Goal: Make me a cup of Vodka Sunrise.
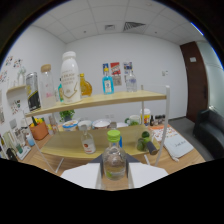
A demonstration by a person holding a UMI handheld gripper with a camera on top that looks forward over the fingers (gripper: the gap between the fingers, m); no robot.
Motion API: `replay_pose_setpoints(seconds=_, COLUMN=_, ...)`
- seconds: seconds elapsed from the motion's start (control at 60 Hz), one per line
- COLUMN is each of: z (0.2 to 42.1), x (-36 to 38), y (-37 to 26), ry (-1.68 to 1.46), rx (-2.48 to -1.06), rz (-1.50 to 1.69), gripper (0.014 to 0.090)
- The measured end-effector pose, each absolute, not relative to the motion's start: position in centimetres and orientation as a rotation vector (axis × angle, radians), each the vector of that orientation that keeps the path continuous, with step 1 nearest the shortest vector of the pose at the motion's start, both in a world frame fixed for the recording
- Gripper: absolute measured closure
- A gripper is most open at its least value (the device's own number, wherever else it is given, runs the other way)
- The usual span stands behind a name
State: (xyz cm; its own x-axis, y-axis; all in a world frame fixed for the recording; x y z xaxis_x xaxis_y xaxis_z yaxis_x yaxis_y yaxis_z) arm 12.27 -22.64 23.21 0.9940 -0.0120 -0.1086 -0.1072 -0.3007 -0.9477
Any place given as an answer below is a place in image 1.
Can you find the blue white wall poster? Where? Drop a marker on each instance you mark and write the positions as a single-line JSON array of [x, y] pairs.
[[128, 65]]

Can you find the white wooden two-tier shelf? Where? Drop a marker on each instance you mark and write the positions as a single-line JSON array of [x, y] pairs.
[[100, 98]]

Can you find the black chair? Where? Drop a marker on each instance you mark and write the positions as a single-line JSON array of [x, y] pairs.
[[210, 133]]

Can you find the green potted plant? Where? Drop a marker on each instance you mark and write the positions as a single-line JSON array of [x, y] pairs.
[[67, 115]]

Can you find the orange storage basket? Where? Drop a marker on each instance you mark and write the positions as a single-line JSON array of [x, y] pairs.
[[39, 130]]

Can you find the ceiling air vent grille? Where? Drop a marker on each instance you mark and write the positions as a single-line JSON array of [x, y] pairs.
[[134, 26]]

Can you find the blue yellow wall poster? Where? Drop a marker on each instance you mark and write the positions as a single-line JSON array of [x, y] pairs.
[[105, 65]]

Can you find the amber liquid bottle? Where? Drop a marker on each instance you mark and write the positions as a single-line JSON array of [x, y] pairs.
[[86, 87]]

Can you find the teal liquid bottle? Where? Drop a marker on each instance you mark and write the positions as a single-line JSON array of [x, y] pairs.
[[60, 91]]

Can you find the blue gin bottle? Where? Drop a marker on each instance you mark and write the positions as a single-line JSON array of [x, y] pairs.
[[108, 85]]

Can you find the white cup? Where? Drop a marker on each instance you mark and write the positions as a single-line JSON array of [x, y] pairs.
[[85, 124]]

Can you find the green white mug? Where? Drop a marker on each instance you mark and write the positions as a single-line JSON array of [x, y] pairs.
[[134, 120]]

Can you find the red wall poster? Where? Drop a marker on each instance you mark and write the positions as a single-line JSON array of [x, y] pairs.
[[116, 71]]

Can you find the clear bottle green cap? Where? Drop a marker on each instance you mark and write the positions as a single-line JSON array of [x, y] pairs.
[[114, 160]]

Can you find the wooden wall shelf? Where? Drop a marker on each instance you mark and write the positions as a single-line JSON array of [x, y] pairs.
[[16, 89]]

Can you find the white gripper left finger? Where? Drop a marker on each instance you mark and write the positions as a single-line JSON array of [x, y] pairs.
[[81, 175]]

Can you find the orange printed magazine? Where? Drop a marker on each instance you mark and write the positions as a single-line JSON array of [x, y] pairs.
[[165, 131]]

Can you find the brown door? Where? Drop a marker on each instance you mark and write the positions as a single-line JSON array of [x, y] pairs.
[[195, 83]]

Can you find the black yellow drink can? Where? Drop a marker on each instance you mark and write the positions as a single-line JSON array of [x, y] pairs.
[[33, 93]]

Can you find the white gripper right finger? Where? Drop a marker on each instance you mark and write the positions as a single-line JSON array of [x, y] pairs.
[[146, 174]]

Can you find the large white bottle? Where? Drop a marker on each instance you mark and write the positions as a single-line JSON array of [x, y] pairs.
[[70, 80]]

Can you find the square ceiling fixture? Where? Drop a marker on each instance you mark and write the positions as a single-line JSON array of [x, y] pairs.
[[110, 27]]

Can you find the black bag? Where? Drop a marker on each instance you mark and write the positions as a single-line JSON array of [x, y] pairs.
[[12, 155]]

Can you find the glass jar with limes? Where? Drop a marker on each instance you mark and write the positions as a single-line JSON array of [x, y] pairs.
[[143, 141]]

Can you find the white notebook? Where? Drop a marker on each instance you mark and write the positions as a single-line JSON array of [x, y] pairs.
[[179, 146]]

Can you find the white tray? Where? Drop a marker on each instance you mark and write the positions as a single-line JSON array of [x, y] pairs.
[[24, 153]]

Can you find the clear bottle blue cap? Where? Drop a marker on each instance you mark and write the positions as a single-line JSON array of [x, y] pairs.
[[131, 83]]

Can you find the black grinder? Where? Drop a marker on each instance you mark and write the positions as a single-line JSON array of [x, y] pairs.
[[152, 148]]

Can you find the white plant figurine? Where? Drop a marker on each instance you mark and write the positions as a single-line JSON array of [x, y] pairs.
[[21, 75]]

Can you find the blue printed tub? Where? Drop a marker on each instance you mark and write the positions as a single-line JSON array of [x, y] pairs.
[[70, 125]]

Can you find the plain white bowl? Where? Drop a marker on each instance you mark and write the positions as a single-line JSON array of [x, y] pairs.
[[122, 125]]

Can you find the white bottle red yellow label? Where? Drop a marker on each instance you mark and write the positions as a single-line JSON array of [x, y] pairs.
[[145, 117]]

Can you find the glass bottle wooden lid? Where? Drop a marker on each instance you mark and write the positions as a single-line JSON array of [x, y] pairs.
[[48, 88]]

